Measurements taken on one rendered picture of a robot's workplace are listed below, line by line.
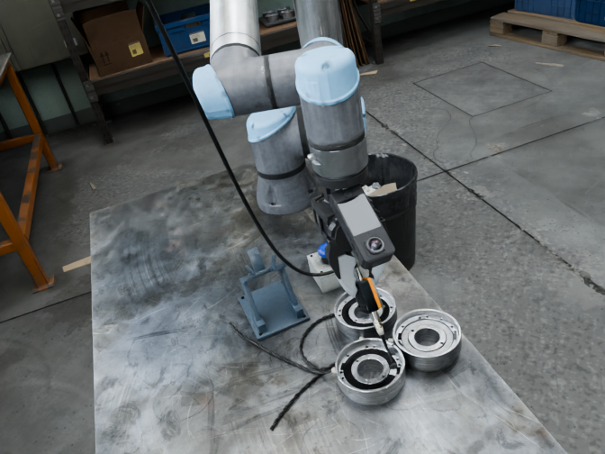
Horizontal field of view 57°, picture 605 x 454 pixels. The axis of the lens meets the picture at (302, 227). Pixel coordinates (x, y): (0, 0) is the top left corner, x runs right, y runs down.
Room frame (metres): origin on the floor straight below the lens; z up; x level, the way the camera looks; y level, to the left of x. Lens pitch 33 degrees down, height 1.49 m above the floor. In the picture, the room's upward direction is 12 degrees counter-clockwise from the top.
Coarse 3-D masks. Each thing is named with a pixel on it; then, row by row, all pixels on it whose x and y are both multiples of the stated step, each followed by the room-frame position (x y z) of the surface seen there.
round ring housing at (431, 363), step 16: (400, 320) 0.65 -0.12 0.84; (416, 320) 0.66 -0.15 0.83; (432, 320) 0.65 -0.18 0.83; (448, 320) 0.64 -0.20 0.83; (400, 336) 0.64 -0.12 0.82; (416, 336) 0.63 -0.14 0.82; (432, 336) 0.63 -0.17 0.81; (448, 352) 0.57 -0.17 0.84; (416, 368) 0.58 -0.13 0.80; (432, 368) 0.57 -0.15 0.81
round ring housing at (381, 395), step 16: (352, 352) 0.62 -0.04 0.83; (400, 352) 0.59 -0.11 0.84; (336, 368) 0.58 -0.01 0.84; (352, 368) 0.58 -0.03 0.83; (368, 368) 0.60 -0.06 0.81; (384, 368) 0.57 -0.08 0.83; (400, 384) 0.54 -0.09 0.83; (352, 400) 0.55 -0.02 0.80; (368, 400) 0.53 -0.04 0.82; (384, 400) 0.53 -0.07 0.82
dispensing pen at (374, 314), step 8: (360, 272) 0.66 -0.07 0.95; (360, 280) 0.65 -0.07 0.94; (360, 288) 0.63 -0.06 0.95; (368, 288) 0.63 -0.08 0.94; (360, 296) 0.63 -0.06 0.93; (368, 296) 0.62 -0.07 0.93; (360, 304) 0.64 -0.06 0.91; (368, 304) 0.61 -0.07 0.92; (376, 304) 0.61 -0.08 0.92; (360, 312) 0.63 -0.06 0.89; (368, 312) 0.61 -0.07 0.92; (376, 312) 0.62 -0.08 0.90; (376, 320) 0.61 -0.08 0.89; (376, 328) 0.61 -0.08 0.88; (384, 344) 0.59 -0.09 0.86; (392, 360) 0.58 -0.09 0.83
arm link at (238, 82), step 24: (216, 0) 0.91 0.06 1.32; (240, 0) 0.90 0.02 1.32; (216, 24) 0.86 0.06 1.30; (240, 24) 0.84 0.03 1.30; (216, 48) 0.81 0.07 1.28; (240, 48) 0.80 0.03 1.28; (216, 72) 0.76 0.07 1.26; (240, 72) 0.75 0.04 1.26; (264, 72) 0.74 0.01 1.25; (216, 96) 0.74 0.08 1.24; (240, 96) 0.74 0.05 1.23; (264, 96) 0.73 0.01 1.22
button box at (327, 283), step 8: (312, 256) 0.87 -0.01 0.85; (320, 256) 0.86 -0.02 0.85; (312, 264) 0.84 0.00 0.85; (320, 264) 0.84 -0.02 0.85; (328, 264) 0.83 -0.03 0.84; (312, 272) 0.85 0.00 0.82; (320, 272) 0.81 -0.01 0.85; (320, 280) 0.81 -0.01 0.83; (328, 280) 0.81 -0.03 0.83; (336, 280) 0.81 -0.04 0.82; (328, 288) 0.81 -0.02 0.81; (336, 288) 0.81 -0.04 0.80
